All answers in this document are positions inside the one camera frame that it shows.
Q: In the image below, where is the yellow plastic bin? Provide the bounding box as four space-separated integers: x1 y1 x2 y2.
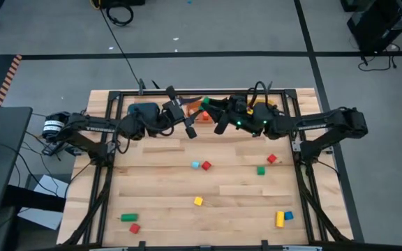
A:
244 98 275 116

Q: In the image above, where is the black equipment case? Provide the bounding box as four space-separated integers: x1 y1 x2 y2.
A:
89 0 147 10

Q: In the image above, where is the black desk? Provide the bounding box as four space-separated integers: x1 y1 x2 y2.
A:
0 106 34 213

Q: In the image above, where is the orange black hazard tape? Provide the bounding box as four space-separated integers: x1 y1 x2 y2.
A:
0 54 23 108

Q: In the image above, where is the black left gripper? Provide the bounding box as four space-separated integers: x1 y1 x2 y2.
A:
162 84 204 140

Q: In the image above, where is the teal plastic bin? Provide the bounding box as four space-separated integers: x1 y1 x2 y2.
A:
127 102 160 119

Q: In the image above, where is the black power cable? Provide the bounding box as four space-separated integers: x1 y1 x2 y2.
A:
357 42 402 73

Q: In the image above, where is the orange plastic bin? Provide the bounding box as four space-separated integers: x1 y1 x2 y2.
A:
186 98 211 123

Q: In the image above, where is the coiled black cable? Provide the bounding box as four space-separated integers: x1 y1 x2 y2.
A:
105 2 135 27

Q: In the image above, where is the black desk base bar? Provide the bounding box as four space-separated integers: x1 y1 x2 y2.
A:
4 183 66 213

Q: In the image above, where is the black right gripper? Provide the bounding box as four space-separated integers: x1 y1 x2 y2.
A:
208 94 249 135

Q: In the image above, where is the black computer tower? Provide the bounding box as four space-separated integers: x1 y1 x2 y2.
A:
346 0 402 56

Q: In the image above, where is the long black floor cable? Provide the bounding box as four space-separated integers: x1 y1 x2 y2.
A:
99 7 142 89

